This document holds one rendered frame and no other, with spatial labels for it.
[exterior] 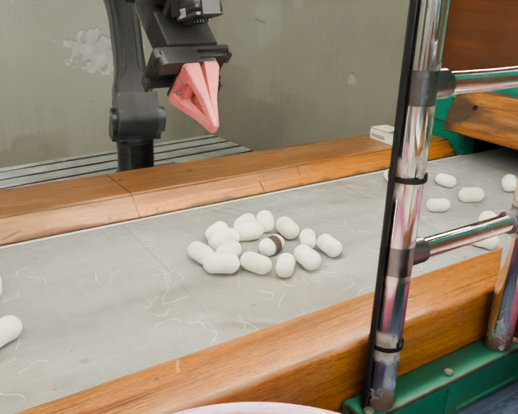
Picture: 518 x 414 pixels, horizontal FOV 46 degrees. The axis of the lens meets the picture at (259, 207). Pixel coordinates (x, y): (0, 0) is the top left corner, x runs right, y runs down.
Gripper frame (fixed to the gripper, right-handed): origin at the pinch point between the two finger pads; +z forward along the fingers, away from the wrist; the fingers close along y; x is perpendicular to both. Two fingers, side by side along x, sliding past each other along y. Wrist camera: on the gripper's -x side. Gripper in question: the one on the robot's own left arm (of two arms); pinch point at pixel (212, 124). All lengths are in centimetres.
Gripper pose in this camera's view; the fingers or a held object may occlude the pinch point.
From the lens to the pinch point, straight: 72.1
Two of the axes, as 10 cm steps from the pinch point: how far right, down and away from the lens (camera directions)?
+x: -3.9, 4.9, 7.8
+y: 8.3, -1.8, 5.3
